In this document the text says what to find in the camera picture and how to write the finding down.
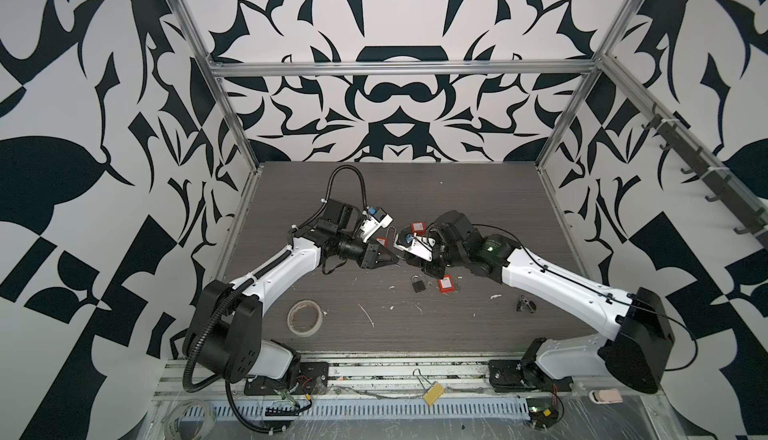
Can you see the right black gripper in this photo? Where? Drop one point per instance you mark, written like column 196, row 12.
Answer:
column 427, row 266

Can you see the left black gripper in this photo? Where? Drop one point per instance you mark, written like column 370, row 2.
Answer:
column 371, row 259

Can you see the red padlock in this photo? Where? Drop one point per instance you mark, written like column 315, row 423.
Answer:
column 446, row 284
column 418, row 228
column 388, row 237

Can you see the red padlock front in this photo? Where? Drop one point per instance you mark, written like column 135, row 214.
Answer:
column 446, row 284

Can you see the small black padlock front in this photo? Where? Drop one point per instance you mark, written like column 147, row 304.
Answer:
column 418, row 284

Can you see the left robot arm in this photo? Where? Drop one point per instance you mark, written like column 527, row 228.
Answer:
column 224, row 340

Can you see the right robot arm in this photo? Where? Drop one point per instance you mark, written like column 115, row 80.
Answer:
column 632, row 339

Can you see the black key bunch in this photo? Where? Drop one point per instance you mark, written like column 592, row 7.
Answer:
column 524, row 304

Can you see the small electronics board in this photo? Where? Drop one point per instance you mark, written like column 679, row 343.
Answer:
column 544, row 412

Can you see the pink white small object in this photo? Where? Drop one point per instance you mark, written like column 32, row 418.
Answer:
column 606, row 396

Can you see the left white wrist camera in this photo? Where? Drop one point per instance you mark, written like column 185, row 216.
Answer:
column 374, row 219

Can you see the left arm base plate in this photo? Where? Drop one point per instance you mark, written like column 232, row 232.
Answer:
column 303, row 377

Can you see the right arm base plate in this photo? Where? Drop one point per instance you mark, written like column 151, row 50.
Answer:
column 506, row 376

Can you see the white slotted cable duct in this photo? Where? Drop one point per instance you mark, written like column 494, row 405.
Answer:
column 452, row 408

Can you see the black coat hook rail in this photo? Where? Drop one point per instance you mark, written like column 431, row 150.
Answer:
column 701, row 163

